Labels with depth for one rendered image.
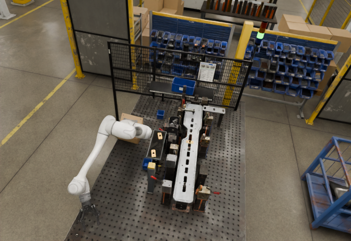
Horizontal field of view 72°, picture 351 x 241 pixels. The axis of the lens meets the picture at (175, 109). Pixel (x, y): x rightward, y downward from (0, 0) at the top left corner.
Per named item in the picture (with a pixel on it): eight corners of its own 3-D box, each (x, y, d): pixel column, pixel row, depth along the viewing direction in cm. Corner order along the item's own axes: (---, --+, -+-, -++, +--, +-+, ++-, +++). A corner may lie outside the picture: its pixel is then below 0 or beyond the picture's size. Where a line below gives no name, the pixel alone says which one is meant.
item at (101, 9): (139, 86, 502) (137, -19, 368) (137, 90, 491) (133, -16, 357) (79, 74, 515) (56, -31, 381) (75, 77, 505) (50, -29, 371)
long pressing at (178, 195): (195, 204, 217) (196, 203, 216) (171, 200, 218) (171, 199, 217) (203, 106, 320) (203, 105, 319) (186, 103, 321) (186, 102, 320)
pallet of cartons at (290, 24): (311, 75, 588) (341, 22, 497) (319, 96, 529) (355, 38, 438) (261, 68, 597) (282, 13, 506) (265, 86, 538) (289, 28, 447)
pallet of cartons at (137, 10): (158, 68, 559) (159, 24, 489) (124, 62, 563) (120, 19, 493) (166, 44, 648) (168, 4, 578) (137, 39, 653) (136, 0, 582)
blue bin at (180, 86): (192, 95, 327) (194, 87, 319) (171, 91, 331) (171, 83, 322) (194, 88, 340) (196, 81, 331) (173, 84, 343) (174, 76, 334)
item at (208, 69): (212, 82, 334) (217, 63, 313) (196, 80, 335) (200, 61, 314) (212, 82, 335) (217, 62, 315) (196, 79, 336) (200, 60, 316)
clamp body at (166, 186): (169, 207, 243) (172, 189, 219) (159, 205, 244) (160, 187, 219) (171, 198, 250) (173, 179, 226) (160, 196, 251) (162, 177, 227)
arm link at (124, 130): (137, 122, 288) (154, 127, 285) (133, 135, 287) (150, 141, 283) (113, 118, 212) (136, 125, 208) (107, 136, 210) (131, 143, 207)
